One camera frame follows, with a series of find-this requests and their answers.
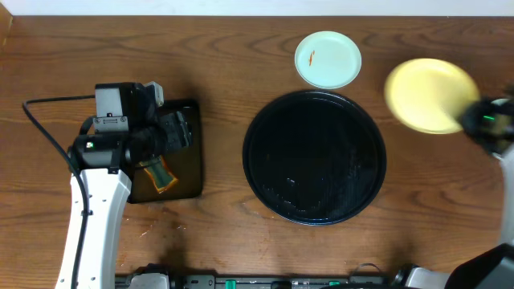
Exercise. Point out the orange green sponge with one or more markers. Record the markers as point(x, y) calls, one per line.
point(159, 173)

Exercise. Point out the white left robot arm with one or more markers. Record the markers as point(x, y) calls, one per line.
point(122, 159)

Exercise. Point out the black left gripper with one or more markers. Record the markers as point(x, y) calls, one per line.
point(177, 131)

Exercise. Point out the yellow plate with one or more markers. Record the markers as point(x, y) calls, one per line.
point(430, 95)

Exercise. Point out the rectangular black water tray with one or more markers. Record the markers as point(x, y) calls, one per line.
point(185, 164)

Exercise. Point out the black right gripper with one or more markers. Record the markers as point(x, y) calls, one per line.
point(471, 107)

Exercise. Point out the pale green plate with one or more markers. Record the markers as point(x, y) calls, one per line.
point(328, 60)

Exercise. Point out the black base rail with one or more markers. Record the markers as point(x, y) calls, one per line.
point(259, 282)

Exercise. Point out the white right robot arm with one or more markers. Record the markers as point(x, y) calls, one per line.
point(480, 193)

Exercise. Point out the round black tray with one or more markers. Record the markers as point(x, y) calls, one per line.
point(314, 157)

